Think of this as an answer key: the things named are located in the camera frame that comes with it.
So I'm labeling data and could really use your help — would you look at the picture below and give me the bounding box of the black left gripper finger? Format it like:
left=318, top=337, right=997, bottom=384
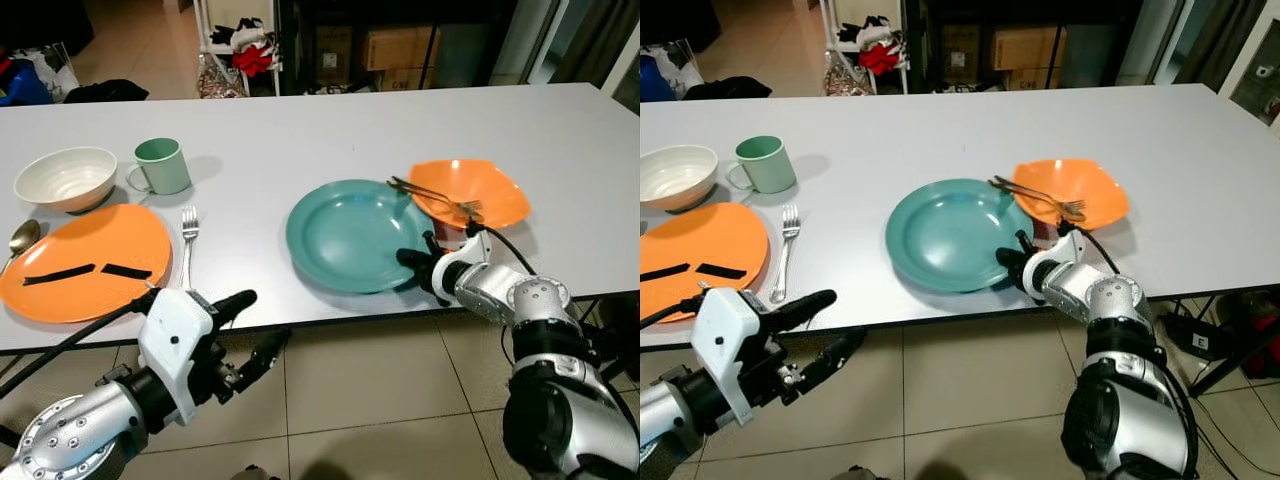
left=800, top=328, right=869, bottom=396
left=236, top=330, right=291, bottom=394
left=765, top=290, right=837, bottom=332
left=205, top=290, right=258, bottom=327

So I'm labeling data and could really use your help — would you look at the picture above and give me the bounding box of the teal round plate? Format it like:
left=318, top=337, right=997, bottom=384
left=885, top=178, right=1041, bottom=294
left=286, top=179, right=441, bottom=295

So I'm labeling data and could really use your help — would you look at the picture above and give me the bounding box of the silver metal fork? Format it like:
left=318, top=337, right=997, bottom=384
left=178, top=206, right=200, bottom=293
left=770, top=204, right=801, bottom=304

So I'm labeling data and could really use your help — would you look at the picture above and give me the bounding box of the orange angular bowl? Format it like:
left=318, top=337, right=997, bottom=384
left=1010, top=158, right=1131, bottom=231
left=408, top=159, right=531, bottom=232

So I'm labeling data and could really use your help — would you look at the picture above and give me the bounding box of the orange flat plate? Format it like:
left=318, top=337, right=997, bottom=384
left=0, top=203, right=173, bottom=324
left=640, top=202, right=770, bottom=323

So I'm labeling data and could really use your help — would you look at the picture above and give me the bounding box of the green mug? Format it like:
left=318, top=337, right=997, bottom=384
left=726, top=135, right=798, bottom=195
left=125, top=137, right=193, bottom=197

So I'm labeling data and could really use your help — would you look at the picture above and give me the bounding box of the small brown cardboard box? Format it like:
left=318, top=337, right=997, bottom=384
left=1005, top=68, right=1061, bottom=91
left=378, top=68, right=436, bottom=93

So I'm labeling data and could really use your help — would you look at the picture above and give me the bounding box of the white ceramic bowl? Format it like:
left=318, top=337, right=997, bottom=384
left=14, top=147, right=119, bottom=214
left=640, top=145, right=719, bottom=213

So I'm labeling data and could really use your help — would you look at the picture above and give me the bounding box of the large brown cardboard box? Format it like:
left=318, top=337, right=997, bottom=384
left=365, top=27, right=441, bottom=71
left=993, top=27, right=1066, bottom=71

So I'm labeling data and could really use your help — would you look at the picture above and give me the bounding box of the dark storage shelf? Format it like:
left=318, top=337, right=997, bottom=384
left=275, top=0, right=501, bottom=96
left=905, top=0, right=1131, bottom=93

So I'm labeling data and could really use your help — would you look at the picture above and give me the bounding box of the silver metal spoon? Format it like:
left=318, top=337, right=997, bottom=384
left=0, top=219, right=43, bottom=276

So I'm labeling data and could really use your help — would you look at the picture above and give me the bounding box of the patterned shiny bag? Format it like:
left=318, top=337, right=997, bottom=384
left=197, top=55, right=241, bottom=98
left=824, top=52, right=867, bottom=97

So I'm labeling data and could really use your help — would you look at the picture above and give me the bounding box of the black bag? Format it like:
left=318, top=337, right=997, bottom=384
left=685, top=76, right=773, bottom=100
left=65, top=78, right=149, bottom=103

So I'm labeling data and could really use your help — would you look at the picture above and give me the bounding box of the red cloth item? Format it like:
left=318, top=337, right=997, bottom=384
left=860, top=43, right=902, bottom=77
left=235, top=45, right=274, bottom=77

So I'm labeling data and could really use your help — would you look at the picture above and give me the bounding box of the pink red floor appliance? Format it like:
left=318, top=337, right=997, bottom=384
left=1240, top=290, right=1280, bottom=377

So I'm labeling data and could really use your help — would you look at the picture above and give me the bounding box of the white glass door cabinet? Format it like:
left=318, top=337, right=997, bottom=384
left=603, top=35, right=641, bottom=111
left=1215, top=0, right=1280, bottom=127

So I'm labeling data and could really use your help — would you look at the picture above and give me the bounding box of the blue bag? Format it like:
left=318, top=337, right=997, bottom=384
left=640, top=55, right=679, bottom=103
left=0, top=55, right=56, bottom=106

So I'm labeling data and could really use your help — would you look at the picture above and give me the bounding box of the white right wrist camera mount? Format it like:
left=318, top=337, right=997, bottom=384
left=1038, top=232, right=1091, bottom=299
left=440, top=232, right=493, bottom=301

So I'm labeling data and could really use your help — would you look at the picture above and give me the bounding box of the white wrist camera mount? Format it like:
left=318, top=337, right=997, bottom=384
left=1038, top=232, right=1091, bottom=299
left=138, top=288, right=217, bottom=426
left=692, top=288, right=774, bottom=426
left=440, top=232, right=493, bottom=301

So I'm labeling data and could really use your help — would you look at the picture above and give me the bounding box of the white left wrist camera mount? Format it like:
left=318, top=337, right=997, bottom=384
left=138, top=288, right=217, bottom=426
left=692, top=288, right=774, bottom=426

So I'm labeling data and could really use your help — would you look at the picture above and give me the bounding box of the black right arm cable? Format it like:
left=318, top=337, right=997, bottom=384
left=1064, top=222, right=1143, bottom=283
left=466, top=222, right=543, bottom=279

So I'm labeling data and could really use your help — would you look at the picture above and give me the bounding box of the white wire rack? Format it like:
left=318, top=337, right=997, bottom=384
left=820, top=0, right=911, bottom=97
left=195, top=0, right=283, bottom=99

